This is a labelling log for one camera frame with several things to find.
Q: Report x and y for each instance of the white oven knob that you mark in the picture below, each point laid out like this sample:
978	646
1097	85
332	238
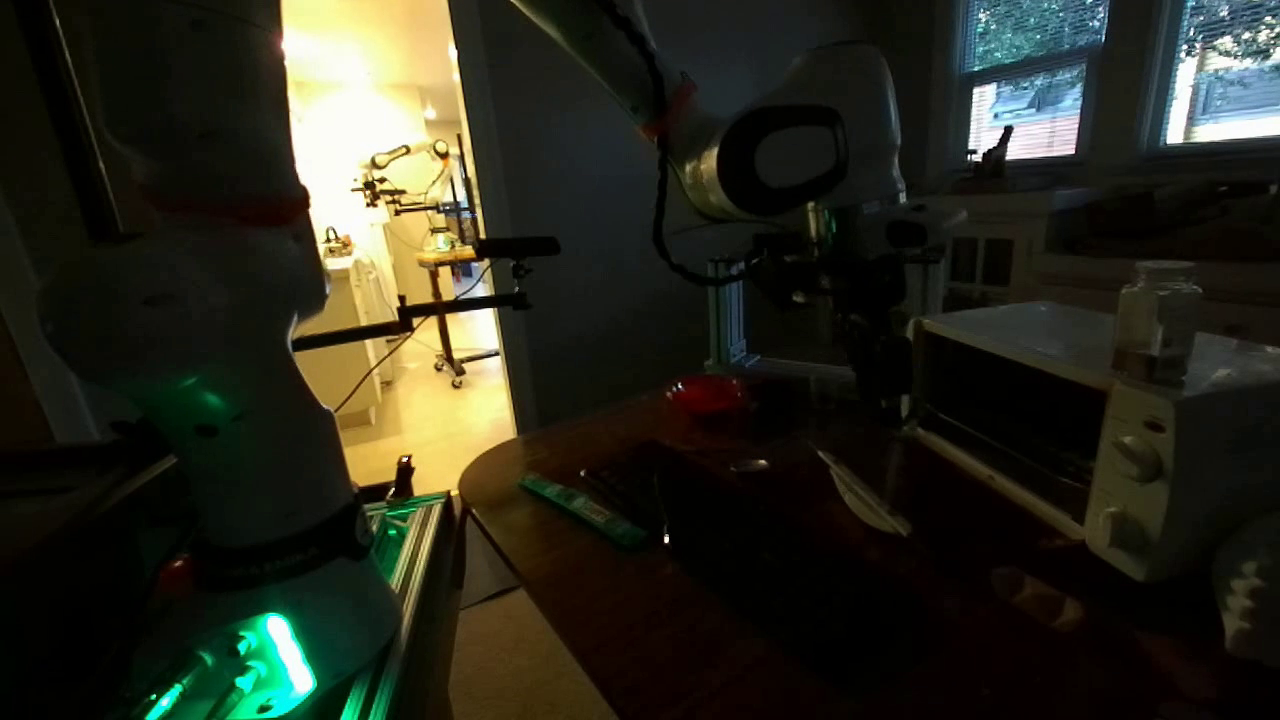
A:
1140	456

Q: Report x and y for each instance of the white utensil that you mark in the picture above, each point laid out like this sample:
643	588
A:
861	495

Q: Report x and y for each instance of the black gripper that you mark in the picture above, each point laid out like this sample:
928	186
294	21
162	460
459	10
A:
875	303

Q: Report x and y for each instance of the background lab equipment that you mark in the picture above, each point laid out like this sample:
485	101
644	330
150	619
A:
407	183

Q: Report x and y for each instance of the window with white frame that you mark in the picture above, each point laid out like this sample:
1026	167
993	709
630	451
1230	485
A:
1107	82

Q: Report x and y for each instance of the white plastic bottle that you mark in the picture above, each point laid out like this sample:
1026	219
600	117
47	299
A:
1155	322

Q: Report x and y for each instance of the glass oven door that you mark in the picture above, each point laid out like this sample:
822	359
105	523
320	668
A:
1012	425

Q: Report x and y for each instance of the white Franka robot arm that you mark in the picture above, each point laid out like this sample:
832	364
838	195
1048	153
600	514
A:
212	305

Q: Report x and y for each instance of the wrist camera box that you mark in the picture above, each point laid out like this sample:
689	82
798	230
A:
905	230

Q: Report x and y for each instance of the green marker pen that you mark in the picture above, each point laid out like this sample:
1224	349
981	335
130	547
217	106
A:
585	508

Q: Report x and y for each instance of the white toaster oven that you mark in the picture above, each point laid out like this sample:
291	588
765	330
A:
1107	425

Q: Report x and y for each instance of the red bowl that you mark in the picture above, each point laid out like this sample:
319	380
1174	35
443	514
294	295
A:
711	393

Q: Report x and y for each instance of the robot base stand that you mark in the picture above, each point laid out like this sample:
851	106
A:
282	642

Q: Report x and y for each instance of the black camera on boom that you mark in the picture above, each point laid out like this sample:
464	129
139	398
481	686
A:
443	303

